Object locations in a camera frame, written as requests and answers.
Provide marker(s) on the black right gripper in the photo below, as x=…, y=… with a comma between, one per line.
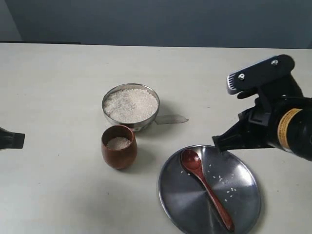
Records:
x=289, y=129

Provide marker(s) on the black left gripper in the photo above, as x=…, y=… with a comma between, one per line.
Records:
x=16, y=140

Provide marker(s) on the red-brown wooden spoon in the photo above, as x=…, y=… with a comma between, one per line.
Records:
x=192, y=163

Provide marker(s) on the brown wooden cup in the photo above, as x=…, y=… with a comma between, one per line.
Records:
x=119, y=158

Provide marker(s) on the steel bowl of rice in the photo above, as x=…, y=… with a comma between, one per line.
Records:
x=133, y=105

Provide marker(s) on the clear tape strip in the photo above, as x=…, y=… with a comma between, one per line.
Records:
x=170, y=119

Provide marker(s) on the round steel plate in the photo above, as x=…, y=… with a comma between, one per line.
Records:
x=187, y=204

